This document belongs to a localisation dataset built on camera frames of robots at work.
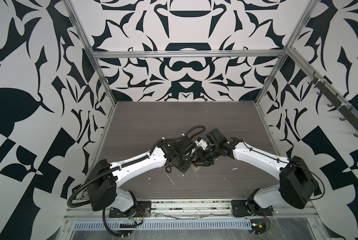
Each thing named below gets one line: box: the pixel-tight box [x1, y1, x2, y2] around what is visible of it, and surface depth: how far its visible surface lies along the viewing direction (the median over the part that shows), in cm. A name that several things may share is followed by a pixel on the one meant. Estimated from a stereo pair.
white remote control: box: [190, 163, 201, 172], surface depth 89 cm
